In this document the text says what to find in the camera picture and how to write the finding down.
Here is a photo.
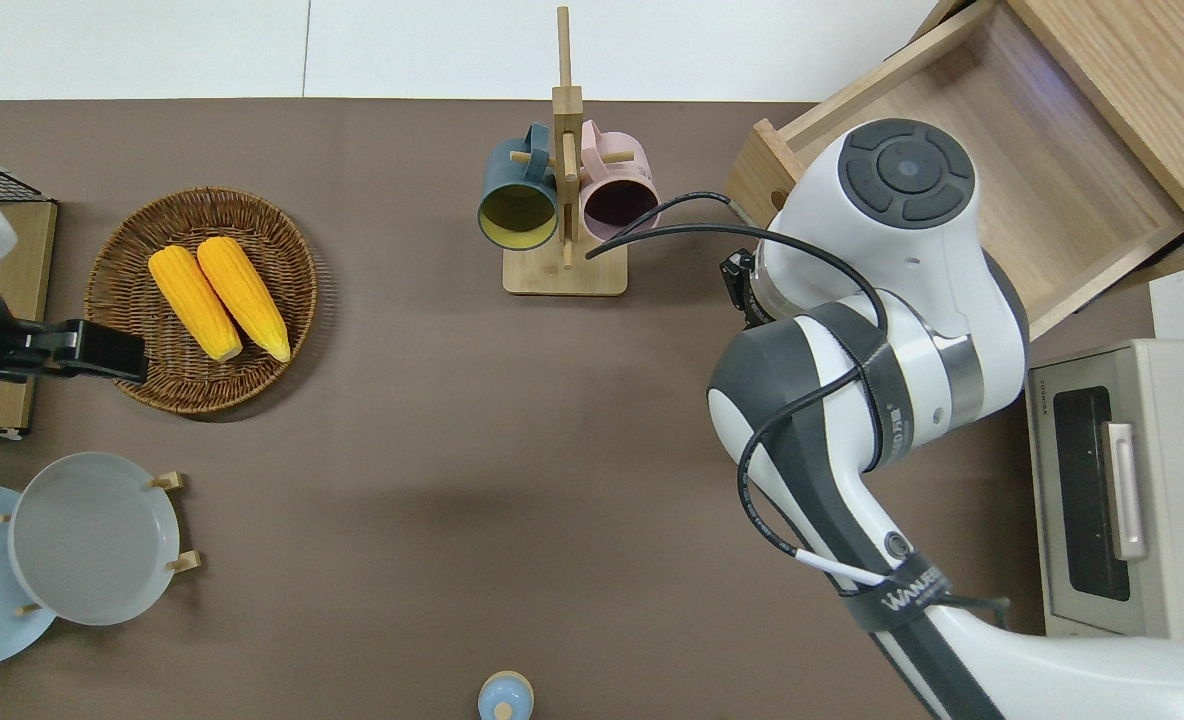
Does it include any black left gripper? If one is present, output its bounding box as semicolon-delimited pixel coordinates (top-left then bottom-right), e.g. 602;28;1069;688
10;318;149;385

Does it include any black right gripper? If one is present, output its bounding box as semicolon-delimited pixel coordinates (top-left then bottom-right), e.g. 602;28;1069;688
719;249;775;331

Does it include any wooden drawer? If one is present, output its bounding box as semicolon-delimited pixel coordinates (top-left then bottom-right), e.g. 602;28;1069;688
724;0;1184;341

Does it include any yellow corn cob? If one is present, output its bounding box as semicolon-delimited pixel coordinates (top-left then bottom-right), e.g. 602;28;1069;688
148;246;244;363
197;236;292;363

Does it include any wooden board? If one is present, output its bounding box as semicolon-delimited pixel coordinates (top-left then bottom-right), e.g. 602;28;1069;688
0;200;59;437

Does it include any round wicker basket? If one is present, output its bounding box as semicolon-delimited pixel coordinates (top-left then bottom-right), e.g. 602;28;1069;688
84;186;319;416

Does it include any pink mug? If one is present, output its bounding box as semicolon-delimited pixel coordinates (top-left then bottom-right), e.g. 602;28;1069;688
579;120;661;246

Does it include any wooden mug tree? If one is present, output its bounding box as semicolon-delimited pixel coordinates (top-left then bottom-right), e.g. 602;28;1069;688
502;5;643;298

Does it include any grey plate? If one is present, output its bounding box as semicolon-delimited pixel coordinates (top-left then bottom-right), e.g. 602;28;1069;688
8;452;182;627

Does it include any wooden plate rack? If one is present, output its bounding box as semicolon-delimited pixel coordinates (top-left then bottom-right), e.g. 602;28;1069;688
0;470;203;617

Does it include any dark blue mug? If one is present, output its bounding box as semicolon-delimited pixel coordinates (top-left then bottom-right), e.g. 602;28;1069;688
478;122;561;251

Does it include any light blue lidded jar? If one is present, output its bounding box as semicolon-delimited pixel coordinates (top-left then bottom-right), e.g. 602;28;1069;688
478;670;535;720

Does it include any white toaster oven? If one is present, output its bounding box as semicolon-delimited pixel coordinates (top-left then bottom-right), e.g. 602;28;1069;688
1024;338;1184;653

